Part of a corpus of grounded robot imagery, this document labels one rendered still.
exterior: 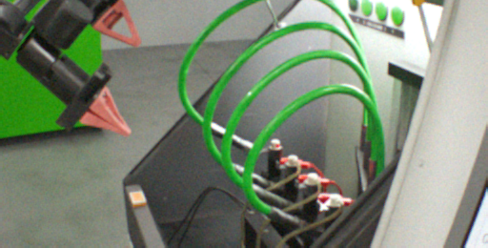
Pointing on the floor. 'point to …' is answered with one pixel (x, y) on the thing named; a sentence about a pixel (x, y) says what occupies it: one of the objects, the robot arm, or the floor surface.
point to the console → (442, 124)
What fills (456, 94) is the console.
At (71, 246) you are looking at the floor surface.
